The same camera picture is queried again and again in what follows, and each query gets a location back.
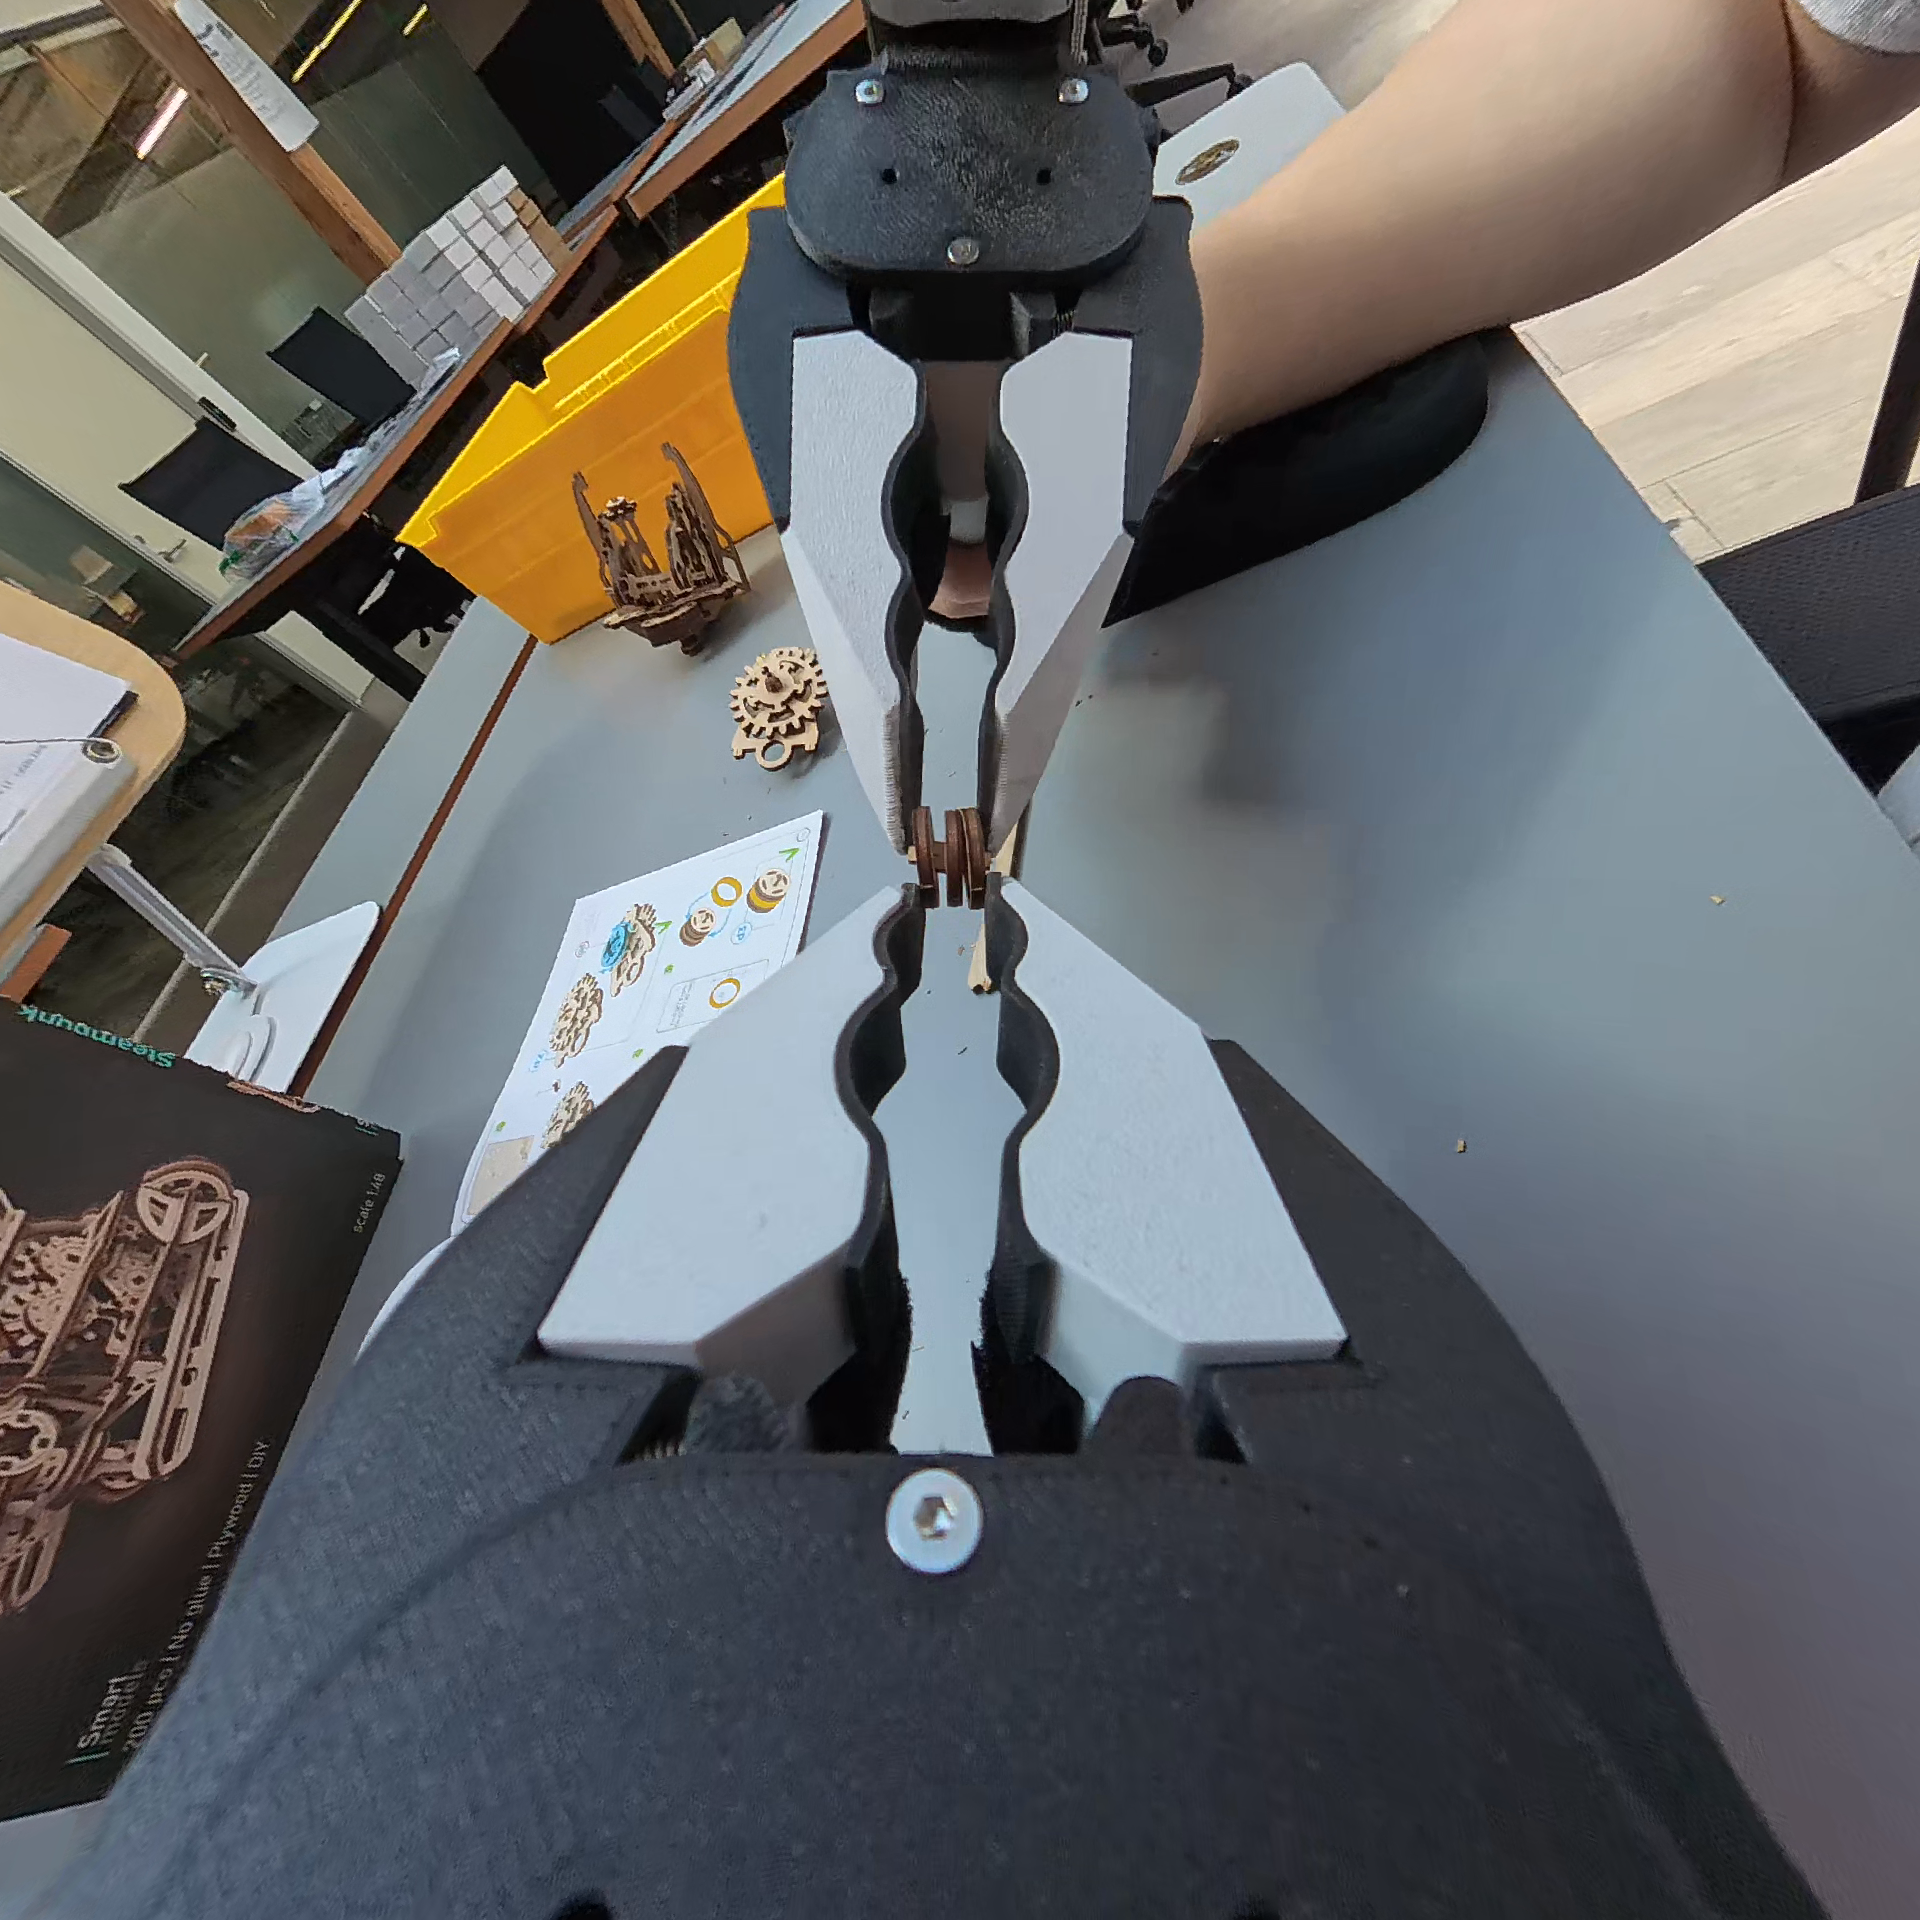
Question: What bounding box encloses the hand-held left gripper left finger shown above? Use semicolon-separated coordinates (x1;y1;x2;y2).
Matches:
534;882;922;1455

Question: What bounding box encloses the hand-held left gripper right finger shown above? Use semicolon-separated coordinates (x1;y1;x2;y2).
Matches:
977;878;1349;1455

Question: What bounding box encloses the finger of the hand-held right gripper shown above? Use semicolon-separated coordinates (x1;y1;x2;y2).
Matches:
982;322;1135;880
786;327;929;874

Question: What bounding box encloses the small wooden gear stack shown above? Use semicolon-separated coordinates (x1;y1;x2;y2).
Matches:
907;803;993;909

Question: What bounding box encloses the person's right forearm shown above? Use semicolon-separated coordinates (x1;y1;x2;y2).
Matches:
1169;0;1920;453

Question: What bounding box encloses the brown wooden ship model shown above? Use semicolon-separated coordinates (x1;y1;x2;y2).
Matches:
573;438;751;657

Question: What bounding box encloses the wooden gear model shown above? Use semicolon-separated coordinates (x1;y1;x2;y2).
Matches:
729;645;831;770

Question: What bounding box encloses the black model kit box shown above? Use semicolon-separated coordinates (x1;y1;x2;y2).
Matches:
0;1000;405;1823

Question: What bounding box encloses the printed instruction sheet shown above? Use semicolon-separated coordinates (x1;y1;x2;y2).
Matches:
451;808;828;1238

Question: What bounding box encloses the yellow plastic bin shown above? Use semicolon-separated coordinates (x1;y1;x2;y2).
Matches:
398;170;788;646

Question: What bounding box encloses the stack of white boxes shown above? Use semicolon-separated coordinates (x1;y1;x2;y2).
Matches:
346;167;561;376

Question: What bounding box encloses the black office chair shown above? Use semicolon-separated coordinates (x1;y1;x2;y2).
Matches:
269;305;413;429
1703;481;1920;798
118;419;302;549

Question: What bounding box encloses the clear plastic bag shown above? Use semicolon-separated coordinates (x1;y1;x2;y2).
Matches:
223;464;367;578

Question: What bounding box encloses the round wooden table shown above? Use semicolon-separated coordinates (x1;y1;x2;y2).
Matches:
0;583;190;969

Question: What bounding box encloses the white paper stack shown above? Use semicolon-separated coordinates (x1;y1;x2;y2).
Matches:
0;630;139;894

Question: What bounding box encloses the wooden post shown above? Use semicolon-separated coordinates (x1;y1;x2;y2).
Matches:
106;0;407;288

